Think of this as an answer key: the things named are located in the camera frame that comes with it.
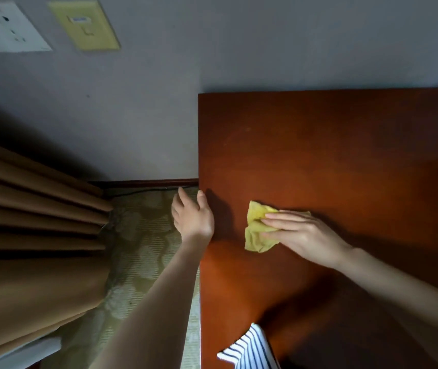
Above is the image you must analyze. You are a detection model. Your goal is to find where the blue striped white apron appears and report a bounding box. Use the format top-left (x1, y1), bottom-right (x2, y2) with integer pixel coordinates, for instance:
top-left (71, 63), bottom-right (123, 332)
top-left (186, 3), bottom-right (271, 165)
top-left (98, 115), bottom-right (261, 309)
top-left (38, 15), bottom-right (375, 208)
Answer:
top-left (217, 323), bottom-right (281, 369)

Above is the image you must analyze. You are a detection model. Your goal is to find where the red-brown wooden table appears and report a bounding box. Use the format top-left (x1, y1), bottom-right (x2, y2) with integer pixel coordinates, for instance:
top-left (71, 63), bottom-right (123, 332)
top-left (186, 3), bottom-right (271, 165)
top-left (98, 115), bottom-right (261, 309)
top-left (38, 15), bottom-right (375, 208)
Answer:
top-left (197, 86), bottom-right (438, 369)

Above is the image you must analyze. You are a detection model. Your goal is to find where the large white socket plate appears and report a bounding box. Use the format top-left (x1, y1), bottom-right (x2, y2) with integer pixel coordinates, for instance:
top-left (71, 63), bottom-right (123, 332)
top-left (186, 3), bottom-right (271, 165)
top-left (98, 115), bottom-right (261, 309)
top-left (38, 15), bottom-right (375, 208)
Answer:
top-left (0, 1), bottom-right (53, 54)

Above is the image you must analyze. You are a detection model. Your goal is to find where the brown curtain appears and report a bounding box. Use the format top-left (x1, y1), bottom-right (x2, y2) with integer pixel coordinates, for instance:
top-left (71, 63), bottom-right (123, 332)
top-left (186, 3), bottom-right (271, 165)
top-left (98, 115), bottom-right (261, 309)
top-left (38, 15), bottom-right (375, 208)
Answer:
top-left (0, 135), bottom-right (113, 369)

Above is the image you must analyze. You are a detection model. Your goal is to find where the person's left forearm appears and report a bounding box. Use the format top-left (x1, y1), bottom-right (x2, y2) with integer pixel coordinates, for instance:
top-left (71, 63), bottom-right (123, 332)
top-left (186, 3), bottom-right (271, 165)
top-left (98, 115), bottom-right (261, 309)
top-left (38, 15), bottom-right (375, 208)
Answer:
top-left (90, 236), bottom-right (210, 369)

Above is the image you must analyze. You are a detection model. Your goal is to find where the yellow switch plate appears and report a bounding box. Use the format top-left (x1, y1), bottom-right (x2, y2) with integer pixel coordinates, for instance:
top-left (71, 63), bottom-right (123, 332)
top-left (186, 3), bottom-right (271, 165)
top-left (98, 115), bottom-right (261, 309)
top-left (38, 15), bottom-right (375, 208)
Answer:
top-left (47, 0), bottom-right (121, 51)

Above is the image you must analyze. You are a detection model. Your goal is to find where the person's right forearm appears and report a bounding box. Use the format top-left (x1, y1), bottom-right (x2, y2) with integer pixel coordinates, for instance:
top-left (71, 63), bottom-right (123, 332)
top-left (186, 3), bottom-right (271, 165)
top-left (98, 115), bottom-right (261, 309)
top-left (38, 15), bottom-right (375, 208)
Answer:
top-left (336, 248), bottom-right (438, 342)

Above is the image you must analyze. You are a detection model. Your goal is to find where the person's left hand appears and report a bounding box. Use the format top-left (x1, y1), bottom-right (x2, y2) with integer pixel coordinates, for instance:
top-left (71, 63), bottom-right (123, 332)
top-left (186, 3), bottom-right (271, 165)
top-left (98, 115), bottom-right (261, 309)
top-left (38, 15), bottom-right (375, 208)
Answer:
top-left (171, 187), bottom-right (215, 244)

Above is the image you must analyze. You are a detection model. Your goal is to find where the yellow cleaning cloth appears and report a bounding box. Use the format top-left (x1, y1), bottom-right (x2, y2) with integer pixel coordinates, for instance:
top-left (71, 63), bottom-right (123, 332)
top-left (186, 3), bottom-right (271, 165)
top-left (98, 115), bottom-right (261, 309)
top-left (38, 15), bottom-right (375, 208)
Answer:
top-left (244, 200), bottom-right (312, 253)

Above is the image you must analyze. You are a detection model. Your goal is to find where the person's right hand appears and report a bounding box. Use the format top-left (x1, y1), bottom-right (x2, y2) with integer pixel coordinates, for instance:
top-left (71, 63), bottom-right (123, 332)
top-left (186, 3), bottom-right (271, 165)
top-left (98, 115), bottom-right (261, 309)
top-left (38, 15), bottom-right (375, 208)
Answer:
top-left (260, 210), bottom-right (354, 270)

